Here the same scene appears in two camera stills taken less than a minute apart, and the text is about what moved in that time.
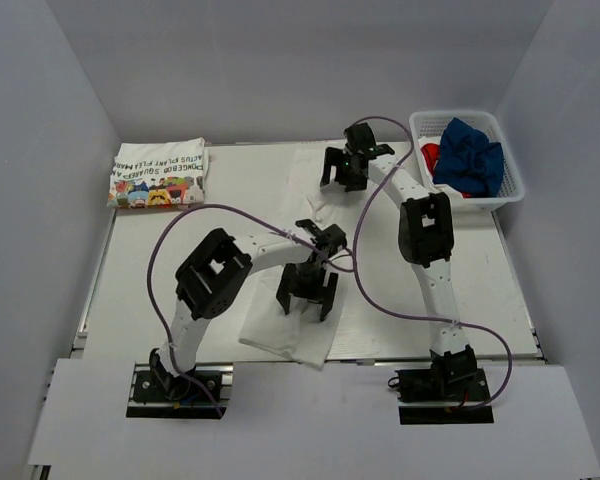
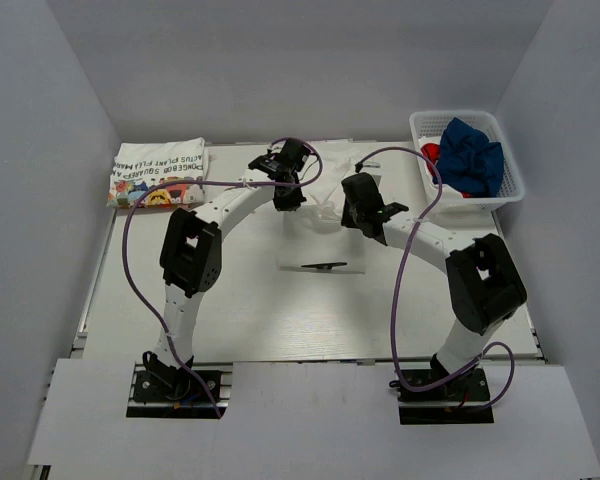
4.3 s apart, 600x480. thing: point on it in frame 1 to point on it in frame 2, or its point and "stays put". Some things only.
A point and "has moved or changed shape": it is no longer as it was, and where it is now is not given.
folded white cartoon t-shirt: (167, 174) stays put
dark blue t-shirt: (431, 152) to (468, 162)
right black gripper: (337, 157) to (348, 220)
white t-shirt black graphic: (298, 333) has moved or changed shape
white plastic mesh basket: (433, 124) stays put
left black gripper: (290, 284) to (290, 204)
